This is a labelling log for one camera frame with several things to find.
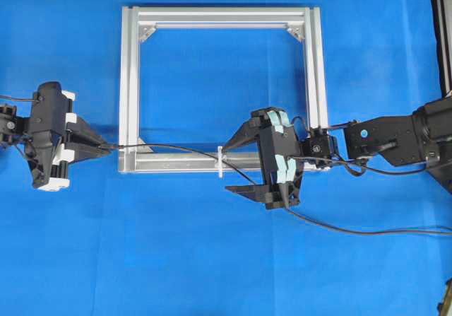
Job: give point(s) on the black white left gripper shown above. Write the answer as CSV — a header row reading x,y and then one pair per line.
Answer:
x,y
48,157

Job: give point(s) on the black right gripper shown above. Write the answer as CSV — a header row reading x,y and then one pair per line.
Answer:
x,y
278,145

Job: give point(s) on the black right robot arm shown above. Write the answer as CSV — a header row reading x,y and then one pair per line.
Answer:
x,y
424,137

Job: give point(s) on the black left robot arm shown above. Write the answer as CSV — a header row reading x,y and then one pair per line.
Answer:
x,y
13,127

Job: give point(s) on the yellowish object bottom right corner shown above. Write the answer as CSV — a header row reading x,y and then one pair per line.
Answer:
x,y
444,308

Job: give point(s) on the black metal stand right edge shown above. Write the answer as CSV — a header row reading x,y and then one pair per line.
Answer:
x,y
441,10

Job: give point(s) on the white string loop holder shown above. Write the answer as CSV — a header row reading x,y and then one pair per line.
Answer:
x,y
220,164

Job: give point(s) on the aluminium extrusion frame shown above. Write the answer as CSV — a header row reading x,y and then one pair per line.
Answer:
x,y
189,77

